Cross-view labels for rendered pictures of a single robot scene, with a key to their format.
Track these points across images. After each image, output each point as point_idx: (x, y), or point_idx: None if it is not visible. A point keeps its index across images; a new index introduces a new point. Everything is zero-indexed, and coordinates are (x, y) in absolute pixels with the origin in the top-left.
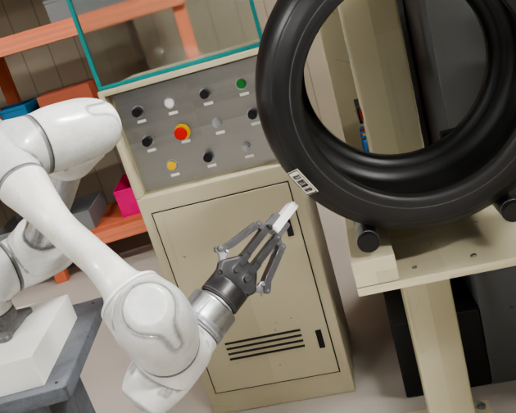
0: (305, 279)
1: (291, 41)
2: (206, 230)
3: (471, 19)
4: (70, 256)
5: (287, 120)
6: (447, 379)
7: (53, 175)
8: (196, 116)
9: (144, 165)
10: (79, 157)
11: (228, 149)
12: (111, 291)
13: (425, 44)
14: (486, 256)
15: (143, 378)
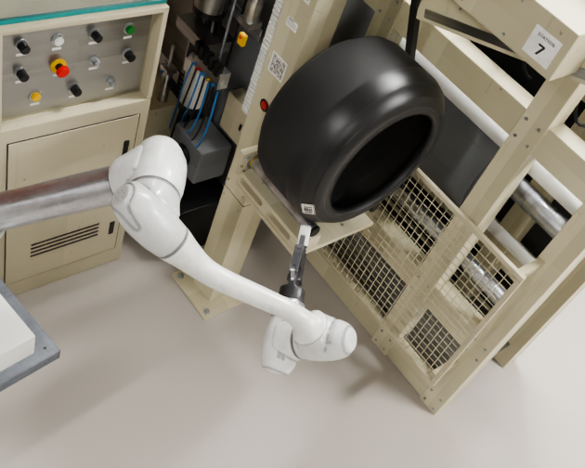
0: None
1: (354, 146)
2: (55, 156)
3: None
4: (263, 306)
5: (327, 183)
6: (236, 259)
7: None
8: (76, 53)
9: (6, 95)
10: None
11: (93, 83)
12: (318, 331)
13: (266, 15)
14: (348, 225)
15: (291, 361)
